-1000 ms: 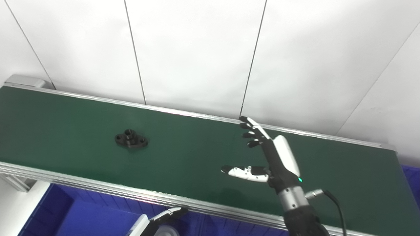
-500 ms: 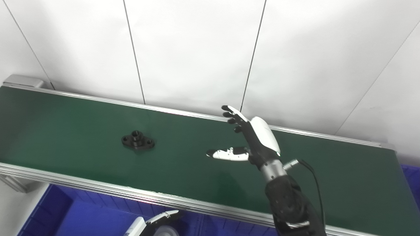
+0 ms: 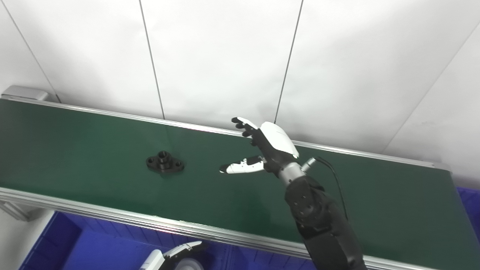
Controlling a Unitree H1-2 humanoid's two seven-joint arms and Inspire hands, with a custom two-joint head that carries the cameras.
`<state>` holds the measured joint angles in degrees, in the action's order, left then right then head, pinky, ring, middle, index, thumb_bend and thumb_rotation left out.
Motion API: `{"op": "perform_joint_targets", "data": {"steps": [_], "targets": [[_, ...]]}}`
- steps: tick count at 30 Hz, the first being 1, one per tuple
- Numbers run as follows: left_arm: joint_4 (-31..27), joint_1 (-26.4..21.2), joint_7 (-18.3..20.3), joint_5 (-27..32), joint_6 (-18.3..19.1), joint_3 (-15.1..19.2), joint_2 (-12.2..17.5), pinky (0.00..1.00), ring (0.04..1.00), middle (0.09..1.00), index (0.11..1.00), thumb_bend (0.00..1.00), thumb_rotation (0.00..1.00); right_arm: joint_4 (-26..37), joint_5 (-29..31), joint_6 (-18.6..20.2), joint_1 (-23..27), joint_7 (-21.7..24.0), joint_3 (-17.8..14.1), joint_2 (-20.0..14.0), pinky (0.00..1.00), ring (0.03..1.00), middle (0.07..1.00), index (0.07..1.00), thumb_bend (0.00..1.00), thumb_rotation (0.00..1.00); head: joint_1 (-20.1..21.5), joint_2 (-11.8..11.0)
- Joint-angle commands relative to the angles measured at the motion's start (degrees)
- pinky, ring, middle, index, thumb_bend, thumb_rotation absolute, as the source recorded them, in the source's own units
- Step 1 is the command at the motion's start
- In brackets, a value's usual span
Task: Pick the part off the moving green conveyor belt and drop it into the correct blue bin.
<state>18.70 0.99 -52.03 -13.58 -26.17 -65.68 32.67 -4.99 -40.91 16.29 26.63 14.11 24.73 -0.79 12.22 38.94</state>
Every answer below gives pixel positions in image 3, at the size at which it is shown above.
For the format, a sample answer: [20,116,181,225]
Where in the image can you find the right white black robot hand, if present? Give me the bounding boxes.
[219,117,300,175]

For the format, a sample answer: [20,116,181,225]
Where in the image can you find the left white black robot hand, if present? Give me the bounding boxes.
[139,241,206,270]

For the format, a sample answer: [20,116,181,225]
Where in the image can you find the black flanged machine part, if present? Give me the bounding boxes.
[145,150,185,177]

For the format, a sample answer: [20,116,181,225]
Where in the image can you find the white flanged machine part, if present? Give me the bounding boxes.
[174,258,205,270]

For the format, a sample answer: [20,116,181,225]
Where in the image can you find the green conveyor belt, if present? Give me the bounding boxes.
[0,98,480,270]
[0,85,480,270]

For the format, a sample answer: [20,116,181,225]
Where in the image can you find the blue plastic bin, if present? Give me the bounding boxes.
[225,244,319,270]
[456,187,480,233]
[19,211,233,270]

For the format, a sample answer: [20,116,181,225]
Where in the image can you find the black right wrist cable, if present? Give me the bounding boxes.
[302,156,349,222]

